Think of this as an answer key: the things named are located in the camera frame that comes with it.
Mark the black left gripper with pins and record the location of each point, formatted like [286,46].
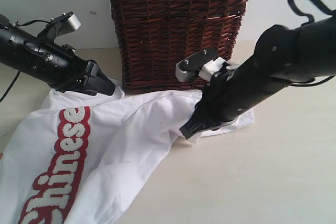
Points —
[62,70]

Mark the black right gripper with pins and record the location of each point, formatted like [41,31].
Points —
[227,97]

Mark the white t-shirt red lettering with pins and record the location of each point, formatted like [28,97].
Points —
[83,159]

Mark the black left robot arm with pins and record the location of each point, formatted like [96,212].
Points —
[12,45]

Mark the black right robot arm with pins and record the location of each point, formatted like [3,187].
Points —
[282,57]

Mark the dark red wicker basket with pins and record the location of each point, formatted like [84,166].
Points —
[154,35]

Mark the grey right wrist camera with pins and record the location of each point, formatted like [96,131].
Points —
[203,64]

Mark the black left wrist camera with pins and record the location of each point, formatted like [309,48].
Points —
[61,25]

